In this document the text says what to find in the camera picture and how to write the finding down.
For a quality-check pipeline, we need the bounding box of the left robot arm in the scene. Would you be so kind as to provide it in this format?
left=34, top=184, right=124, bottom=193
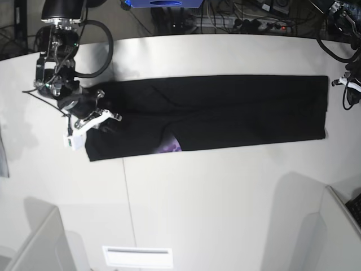
left=311, top=1, right=360, bottom=111

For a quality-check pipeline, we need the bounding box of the white bin left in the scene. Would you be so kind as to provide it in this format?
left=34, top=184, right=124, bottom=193
left=1, top=198, right=91, bottom=270

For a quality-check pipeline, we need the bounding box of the blue box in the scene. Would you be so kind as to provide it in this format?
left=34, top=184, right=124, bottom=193
left=124, top=0, right=203, bottom=8

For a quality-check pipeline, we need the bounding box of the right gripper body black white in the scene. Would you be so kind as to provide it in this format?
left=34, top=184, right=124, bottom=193
left=57, top=88, right=122, bottom=150

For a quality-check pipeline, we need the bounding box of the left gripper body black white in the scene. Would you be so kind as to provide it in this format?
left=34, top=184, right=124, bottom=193
left=332, top=73, right=360, bottom=104

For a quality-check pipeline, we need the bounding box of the white bin right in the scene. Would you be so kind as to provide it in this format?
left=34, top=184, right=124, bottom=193
left=293, top=185, right=361, bottom=271

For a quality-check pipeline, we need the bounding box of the white power strip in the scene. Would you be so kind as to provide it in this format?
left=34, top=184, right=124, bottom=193
left=194, top=16, right=294, bottom=32

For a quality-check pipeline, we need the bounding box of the thick black cable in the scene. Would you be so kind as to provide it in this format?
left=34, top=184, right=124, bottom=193
left=72, top=19, right=115, bottom=80

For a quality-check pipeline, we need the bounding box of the grey cloth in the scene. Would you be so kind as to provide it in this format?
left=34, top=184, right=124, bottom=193
left=0, top=134, right=10, bottom=178

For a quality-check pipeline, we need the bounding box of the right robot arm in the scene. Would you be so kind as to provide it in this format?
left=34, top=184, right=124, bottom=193
left=34, top=1, right=122, bottom=150

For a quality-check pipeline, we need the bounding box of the black keyboard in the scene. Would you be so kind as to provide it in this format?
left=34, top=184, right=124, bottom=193
left=346, top=194, right=361, bottom=226

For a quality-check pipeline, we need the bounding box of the white bin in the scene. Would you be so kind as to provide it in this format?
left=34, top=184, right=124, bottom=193
left=293, top=185, right=361, bottom=271
left=1, top=198, right=91, bottom=270

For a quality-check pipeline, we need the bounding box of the black T-shirt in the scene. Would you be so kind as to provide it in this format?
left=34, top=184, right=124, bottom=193
left=85, top=75, right=329, bottom=161

